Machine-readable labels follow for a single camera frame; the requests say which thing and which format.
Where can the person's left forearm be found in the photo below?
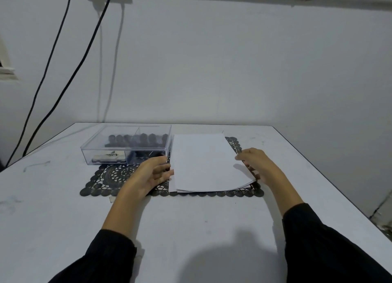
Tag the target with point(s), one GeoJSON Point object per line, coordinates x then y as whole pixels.
{"type": "Point", "coordinates": [113, 230]}

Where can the clear plastic organizer box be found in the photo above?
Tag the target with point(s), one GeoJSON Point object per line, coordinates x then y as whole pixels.
{"type": "Point", "coordinates": [101, 145]}

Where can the person's right thumb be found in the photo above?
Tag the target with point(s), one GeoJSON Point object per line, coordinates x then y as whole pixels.
{"type": "Point", "coordinates": [243, 155]}

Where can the person's left middle finger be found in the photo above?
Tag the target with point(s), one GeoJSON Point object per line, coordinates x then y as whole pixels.
{"type": "Point", "coordinates": [165, 174]}

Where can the white paper sheets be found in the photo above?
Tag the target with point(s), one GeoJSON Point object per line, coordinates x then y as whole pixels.
{"type": "Point", "coordinates": [205, 163]}

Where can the black lace placemat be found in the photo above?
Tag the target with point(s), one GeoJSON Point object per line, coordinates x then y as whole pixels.
{"type": "Point", "coordinates": [113, 177]}

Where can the person's left hand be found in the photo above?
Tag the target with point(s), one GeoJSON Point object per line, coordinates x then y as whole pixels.
{"type": "Point", "coordinates": [142, 177]}

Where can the person's right hand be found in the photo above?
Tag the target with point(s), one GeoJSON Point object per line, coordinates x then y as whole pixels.
{"type": "Point", "coordinates": [260, 163]}

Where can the row of black binder clips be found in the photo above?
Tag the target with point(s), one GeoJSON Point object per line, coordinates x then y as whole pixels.
{"type": "Point", "coordinates": [134, 140]}

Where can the small white cardboard box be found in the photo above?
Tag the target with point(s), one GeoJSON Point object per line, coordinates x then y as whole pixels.
{"type": "Point", "coordinates": [108, 157]}

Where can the person's left thumb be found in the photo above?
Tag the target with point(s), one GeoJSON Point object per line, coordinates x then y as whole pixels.
{"type": "Point", "coordinates": [156, 160]}

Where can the person's right forearm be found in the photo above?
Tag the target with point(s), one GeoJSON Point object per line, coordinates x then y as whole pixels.
{"type": "Point", "coordinates": [306, 230]}

